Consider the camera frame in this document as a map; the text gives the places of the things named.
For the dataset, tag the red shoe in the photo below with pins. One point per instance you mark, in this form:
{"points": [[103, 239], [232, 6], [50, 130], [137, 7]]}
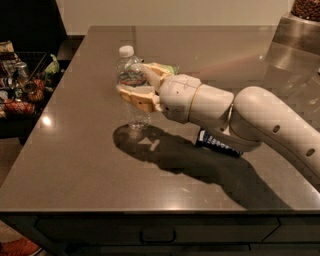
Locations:
{"points": [[20, 247]]}

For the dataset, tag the clear plastic water bottle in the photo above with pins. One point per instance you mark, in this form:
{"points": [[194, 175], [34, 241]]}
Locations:
{"points": [[129, 76]]}

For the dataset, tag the black drawer handle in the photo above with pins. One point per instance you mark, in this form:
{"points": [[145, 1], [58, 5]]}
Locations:
{"points": [[157, 236]]}

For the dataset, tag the grey raised counter block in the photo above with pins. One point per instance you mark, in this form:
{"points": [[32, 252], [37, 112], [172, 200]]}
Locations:
{"points": [[298, 33]]}

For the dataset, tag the black wire snack basket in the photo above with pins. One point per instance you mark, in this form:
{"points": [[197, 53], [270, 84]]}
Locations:
{"points": [[27, 80]]}

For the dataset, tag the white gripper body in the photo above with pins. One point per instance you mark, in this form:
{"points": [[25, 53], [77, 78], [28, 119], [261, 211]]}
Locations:
{"points": [[177, 96]]}

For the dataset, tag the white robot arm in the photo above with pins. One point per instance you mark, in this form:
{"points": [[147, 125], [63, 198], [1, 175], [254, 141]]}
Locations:
{"points": [[242, 121]]}

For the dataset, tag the green chip bag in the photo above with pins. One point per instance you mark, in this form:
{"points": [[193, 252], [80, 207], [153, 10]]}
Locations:
{"points": [[171, 69]]}

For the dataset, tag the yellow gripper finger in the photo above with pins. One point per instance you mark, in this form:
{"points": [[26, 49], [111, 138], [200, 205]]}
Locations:
{"points": [[143, 97], [154, 74]]}

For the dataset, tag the dark blue snack packet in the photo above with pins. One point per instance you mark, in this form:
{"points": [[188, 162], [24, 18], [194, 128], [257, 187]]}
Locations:
{"points": [[204, 139]]}

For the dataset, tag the bowl of nuts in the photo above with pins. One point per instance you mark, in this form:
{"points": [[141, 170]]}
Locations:
{"points": [[307, 9]]}

